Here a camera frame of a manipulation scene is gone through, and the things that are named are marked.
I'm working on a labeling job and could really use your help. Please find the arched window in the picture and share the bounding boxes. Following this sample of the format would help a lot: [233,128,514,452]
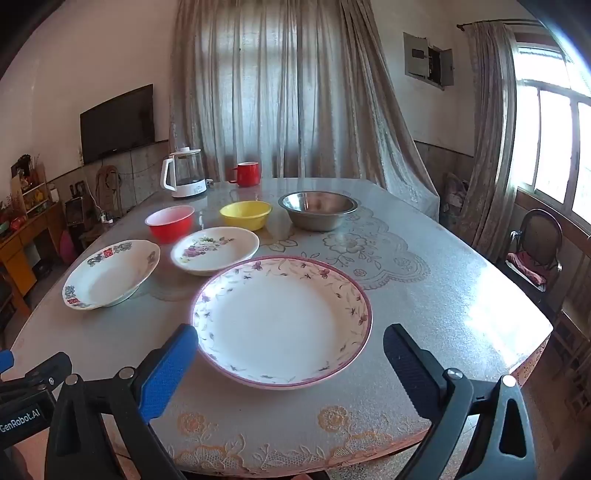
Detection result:
[512,42,591,228]

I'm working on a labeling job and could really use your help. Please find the white glass electric kettle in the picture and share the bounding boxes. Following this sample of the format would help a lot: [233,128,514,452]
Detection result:
[160,147,208,199]

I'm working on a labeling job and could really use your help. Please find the cluttered shelf items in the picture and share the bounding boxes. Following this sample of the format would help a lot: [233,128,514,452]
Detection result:
[8,154,52,217]

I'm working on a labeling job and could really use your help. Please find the small black appliance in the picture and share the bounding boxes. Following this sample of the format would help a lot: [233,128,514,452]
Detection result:
[64,196,86,228]

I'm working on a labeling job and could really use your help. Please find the stainless steel bowl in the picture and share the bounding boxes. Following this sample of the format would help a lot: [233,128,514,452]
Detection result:
[277,191,359,232]

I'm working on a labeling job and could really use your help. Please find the black flat television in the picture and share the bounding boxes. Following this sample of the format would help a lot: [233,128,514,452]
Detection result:
[80,84,155,165]

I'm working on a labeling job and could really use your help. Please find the yellow plastic bowl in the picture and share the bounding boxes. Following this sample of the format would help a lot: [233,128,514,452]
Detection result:
[219,200,273,232]

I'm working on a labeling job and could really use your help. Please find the wide beige curtain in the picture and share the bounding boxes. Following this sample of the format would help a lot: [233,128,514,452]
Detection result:
[168,0,440,222]

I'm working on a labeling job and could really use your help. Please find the narrow beige curtain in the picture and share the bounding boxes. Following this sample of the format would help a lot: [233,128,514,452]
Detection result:
[456,21,523,260]

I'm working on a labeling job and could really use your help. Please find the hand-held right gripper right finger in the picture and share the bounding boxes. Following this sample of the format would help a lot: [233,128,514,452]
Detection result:
[383,323,539,480]

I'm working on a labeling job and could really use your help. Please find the yellow wooden cabinet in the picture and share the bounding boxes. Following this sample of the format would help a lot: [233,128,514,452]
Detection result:
[0,200,66,298]

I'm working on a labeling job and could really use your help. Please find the pink plastic basin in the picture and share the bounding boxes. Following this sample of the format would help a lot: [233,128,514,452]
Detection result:
[59,231,78,265]

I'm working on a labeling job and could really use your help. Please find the light wooden chair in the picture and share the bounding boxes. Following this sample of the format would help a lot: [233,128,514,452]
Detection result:
[94,165,124,219]

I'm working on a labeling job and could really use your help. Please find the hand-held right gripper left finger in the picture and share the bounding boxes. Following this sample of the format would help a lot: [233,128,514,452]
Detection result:
[45,323,200,480]

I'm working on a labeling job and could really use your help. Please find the red chair cushion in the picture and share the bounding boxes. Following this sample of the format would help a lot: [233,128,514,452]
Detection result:
[505,251,551,288]

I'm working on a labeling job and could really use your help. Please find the white plate with red characters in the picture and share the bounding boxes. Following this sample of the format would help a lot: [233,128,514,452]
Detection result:
[62,239,161,311]

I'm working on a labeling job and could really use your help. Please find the rose-pattern white plate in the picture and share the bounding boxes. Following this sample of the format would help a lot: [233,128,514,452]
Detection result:
[170,226,260,277]

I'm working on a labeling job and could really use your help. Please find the grey wall electrical box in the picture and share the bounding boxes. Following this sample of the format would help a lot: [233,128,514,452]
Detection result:
[403,32,456,90]

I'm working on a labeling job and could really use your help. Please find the red plastic bowl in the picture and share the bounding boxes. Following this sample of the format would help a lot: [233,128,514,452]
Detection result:
[144,205,196,244]

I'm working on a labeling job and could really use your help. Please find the bundle of cloth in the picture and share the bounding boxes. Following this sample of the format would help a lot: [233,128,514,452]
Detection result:
[442,172,472,215]

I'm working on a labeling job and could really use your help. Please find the red mug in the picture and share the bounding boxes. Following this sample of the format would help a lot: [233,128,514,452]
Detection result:
[227,161,260,188]

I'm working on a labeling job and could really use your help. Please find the large pink-rimmed plate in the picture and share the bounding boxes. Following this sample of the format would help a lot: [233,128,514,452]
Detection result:
[191,256,373,390]

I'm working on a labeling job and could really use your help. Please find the dark round-back chair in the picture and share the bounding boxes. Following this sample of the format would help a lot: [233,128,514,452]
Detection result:
[498,209,563,302]

